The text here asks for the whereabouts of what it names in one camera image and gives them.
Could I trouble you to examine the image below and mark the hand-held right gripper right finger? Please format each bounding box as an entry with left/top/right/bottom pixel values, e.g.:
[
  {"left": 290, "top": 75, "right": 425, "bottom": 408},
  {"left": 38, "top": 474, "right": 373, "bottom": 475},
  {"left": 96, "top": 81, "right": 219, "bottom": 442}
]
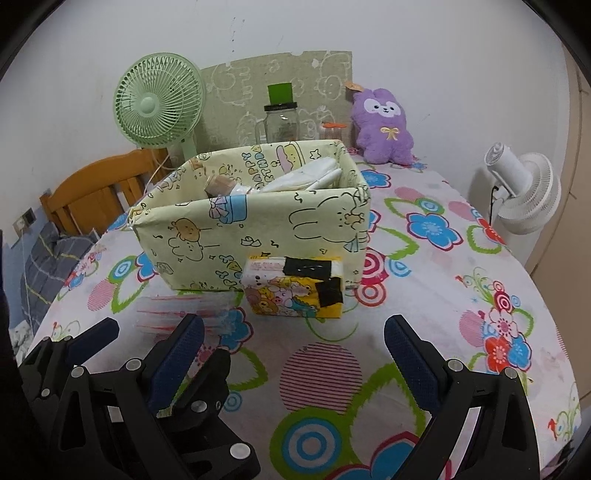
[{"left": 384, "top": 315, "right": 542, "bottom": 480}]

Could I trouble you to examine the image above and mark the green plastic cup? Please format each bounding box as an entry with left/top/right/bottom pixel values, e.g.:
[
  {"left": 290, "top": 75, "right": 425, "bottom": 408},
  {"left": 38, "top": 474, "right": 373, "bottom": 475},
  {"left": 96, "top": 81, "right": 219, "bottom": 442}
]
[{"left": 267, "top": 83, "right": 294, "bottom": 107}]

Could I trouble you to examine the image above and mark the glass mug jar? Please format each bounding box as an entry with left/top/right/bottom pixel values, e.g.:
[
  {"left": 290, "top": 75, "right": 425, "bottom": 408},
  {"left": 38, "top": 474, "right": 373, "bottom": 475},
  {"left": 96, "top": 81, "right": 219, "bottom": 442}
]
[{"left": 255, "top": 104, "right": 301, "bottom": 144}]

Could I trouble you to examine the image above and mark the white plastic packet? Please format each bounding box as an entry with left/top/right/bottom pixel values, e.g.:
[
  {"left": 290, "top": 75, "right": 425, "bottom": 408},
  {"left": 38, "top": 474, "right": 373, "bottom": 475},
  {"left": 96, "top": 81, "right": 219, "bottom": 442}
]
[{"left": 254, "top": 157, "right": 345, "bottom": 192}]

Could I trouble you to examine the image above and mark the beige door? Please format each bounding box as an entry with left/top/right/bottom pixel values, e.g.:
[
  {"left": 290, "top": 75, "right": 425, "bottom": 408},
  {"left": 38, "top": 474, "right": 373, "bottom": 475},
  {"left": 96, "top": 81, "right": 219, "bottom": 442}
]
[{"left": 526, "top": 46, "right": 591, "bottom": 287}]

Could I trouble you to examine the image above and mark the white fan cable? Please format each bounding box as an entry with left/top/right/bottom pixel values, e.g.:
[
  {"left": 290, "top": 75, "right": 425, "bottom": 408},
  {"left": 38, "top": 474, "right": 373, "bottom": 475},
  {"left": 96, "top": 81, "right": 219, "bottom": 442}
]
[{"left": 143, "top": 148, "right": 172, "bottom": 195}]

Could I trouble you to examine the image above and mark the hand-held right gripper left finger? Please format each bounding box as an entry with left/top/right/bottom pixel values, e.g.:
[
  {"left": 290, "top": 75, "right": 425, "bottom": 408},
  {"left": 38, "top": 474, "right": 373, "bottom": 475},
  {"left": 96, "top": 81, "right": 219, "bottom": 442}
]
[{"left": 48, "top": 314, "right": 206, "bottom": 480}]

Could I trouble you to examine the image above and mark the blue plaid pillow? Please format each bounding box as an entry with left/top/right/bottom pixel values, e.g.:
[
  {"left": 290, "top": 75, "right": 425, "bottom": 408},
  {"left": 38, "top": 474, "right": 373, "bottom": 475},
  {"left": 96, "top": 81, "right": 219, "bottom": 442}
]
[{"left": 21, "top": 222, "right": 100, "bottom": 324}]

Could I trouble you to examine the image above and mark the cartoon print storage box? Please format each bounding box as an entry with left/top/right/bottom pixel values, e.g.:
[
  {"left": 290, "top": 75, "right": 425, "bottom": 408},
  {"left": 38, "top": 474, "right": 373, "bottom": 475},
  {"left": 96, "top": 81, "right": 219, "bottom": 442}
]
[{"left": 128, "top": 138, "right": 372, "bottom": 292}]

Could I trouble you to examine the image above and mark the floral tablecloth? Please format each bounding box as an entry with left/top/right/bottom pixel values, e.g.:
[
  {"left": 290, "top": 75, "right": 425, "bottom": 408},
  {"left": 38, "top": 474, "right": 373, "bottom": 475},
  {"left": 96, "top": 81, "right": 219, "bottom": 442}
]
[{"left": 39, "top": 157, "right": 583, "bottom": 480}]

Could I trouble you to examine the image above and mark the wall outlet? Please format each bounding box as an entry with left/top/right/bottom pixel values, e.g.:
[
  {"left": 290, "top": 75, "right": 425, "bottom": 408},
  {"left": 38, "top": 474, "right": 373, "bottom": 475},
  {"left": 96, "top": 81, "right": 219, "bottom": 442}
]
[{"left": 14, "top": 208, "right": 37, "bottom": 234}]

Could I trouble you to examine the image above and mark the beige roll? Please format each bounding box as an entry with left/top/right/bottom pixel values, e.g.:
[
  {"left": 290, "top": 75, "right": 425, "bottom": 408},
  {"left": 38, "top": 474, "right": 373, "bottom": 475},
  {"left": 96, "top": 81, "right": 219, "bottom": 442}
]
[{"left": 205, "top": 173, "right": 237, "bottom": 199}]

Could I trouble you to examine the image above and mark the white bedding cloth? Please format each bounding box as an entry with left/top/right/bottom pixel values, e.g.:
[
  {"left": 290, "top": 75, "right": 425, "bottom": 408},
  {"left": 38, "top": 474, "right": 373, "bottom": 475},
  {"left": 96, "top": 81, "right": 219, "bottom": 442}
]
[{"left": 9, "top": 318, "right": 43, "bottom": 366}]

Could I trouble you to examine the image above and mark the cartoon print tissue packet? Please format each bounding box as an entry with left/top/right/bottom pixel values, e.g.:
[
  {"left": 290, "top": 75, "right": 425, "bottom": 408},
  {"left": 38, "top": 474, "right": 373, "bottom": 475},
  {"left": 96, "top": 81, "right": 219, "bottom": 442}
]
[{"left": 242, "top": 255, "right": 345, "bottom": 320}]

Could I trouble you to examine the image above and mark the black fan cable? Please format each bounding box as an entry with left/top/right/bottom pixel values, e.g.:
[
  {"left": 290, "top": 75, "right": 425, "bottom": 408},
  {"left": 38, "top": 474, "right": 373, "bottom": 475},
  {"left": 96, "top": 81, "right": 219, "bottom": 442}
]
[{"left": 489, "top": 185, "right": 505, "bottom": 228}]

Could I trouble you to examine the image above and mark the white standing fan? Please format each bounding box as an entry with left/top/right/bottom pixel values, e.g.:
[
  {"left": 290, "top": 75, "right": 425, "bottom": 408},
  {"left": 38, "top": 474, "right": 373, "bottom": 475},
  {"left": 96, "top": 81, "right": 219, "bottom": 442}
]
[{"left": 484, "top": 142, "right": 561, "bottom": 234}]

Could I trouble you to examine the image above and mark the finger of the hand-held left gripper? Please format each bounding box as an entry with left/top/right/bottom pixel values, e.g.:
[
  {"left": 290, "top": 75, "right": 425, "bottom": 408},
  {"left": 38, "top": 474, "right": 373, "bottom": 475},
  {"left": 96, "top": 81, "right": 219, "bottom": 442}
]
[
  {"left": 18, "top": 318, "right": 121, "bottom": 407},
  {"left": 171, "top": 349, "right": 260, "bottom": 480}
]

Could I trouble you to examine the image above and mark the green desk fan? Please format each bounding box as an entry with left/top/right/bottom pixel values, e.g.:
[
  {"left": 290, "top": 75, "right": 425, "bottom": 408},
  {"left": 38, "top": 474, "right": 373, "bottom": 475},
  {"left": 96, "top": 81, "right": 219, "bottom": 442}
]
[{"left": 114, "top": 53, "right": 205, "bottom": 169}]

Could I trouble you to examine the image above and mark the wooden bed headboard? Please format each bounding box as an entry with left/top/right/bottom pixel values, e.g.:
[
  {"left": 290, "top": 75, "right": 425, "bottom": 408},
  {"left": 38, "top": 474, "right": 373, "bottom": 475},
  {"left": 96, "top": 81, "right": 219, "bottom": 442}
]
[{"left": 39, "top": 148, "right": 174, "bottom": 238}]

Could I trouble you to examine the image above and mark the green printed board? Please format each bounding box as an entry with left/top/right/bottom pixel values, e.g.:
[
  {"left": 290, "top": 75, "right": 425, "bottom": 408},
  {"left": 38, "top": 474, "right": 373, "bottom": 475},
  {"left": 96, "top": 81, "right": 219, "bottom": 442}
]
[{"left": 199, "top": 48, "right": 354, "bottom": 153}]

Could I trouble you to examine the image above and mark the purple plush rabbit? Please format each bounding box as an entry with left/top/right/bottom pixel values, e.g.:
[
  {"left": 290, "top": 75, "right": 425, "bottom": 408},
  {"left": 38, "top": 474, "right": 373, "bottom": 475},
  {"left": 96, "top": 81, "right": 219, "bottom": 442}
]
[{"left": 344, "top": 82, "right": 415, "bottom": 166}]

